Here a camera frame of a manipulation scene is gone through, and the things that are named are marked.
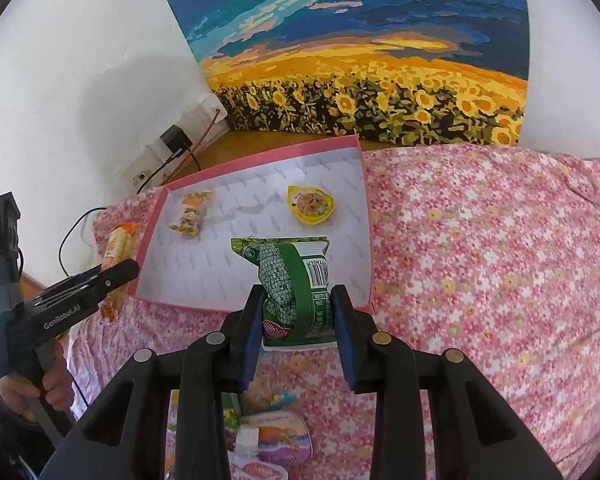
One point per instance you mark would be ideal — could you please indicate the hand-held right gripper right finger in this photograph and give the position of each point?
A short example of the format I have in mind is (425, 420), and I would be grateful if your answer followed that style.
(347, 347)

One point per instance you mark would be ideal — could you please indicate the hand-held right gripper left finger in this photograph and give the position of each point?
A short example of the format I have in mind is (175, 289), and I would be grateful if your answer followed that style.
(250, 342)

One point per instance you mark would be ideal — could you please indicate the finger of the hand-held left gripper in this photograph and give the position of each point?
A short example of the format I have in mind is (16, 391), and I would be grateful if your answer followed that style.
(87, 275)
(117, 272)

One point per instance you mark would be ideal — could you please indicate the orange rice cracker packet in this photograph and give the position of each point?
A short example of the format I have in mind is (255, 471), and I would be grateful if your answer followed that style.
(117, 242)

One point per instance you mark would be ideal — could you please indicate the green snack packet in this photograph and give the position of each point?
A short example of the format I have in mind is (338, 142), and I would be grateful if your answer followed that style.
(285, 270)

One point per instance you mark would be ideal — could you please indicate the purple lid pudding cup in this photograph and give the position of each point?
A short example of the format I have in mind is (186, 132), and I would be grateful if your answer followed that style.
(285, 437)

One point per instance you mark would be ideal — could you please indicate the pink cardboard box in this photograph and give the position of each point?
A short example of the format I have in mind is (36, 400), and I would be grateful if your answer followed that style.
(240, 210)

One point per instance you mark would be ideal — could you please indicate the person's left forearm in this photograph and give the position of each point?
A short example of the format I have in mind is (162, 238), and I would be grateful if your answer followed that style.
(7, 422)

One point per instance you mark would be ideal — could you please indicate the person's left hand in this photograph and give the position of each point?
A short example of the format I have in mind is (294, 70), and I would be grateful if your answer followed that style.
(55, 377)

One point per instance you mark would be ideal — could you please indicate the green wrapper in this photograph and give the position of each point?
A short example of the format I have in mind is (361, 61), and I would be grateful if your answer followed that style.
(230, 410)

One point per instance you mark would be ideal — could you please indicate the small white cap bottle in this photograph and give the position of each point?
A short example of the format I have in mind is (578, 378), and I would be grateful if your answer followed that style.
(246, 437)

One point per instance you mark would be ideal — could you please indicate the burger gummy packet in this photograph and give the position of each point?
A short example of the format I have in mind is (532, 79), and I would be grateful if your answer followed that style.
(192, 212)

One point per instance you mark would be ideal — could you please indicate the pink red snack packet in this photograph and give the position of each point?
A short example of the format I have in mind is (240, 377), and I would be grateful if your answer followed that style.
(260, 472)

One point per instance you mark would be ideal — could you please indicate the black charger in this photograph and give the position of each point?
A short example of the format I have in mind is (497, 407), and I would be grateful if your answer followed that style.
(175, 138)

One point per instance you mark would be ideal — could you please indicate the yellow jelly cup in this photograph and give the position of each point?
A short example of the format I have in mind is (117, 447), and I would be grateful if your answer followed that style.
(311, 205)

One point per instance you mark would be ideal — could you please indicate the pink floral blanket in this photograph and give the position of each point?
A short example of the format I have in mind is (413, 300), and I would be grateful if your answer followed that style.
(480, 260)

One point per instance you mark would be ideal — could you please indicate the white charger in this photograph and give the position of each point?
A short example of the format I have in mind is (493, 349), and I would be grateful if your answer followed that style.
(212, 110)

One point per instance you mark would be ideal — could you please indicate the sunflower field painting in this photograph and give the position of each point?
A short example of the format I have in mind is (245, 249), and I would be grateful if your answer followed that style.
(355, 35)

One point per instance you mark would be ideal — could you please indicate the white coaxial wall socket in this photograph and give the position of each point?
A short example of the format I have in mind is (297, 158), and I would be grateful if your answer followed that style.
(140, 175)

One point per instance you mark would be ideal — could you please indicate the white wall power socket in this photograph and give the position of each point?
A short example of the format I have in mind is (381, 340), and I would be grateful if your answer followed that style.
(200, 130)

